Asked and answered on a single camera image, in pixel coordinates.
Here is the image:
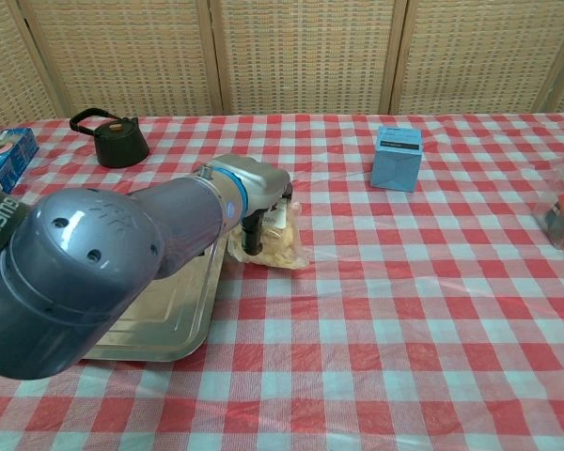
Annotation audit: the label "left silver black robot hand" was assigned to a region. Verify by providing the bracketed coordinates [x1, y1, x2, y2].
[205, 153, 295, 257]

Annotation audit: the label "clear snack bag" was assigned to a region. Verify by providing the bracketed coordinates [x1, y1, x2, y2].
[225, 196, 312, 271]

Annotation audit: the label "silver metal tray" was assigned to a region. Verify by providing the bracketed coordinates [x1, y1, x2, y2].
[77, 234, 227, 364]

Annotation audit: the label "red white checkered tablecloth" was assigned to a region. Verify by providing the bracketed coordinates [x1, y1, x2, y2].
[0, 111, 564, 451]

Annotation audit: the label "black cast iron kettle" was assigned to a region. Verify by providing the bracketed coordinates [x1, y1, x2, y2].
[69, 107, 151, 169]

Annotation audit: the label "light blue carton box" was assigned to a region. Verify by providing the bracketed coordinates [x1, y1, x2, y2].
[369, 124, 425, 194]

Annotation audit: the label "blue Oreo cookie box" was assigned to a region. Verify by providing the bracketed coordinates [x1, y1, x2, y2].
[0, 126, 40, 195]

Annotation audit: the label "clear pack red black items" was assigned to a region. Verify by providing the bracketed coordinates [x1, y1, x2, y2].
[532, 166, 564, 251]

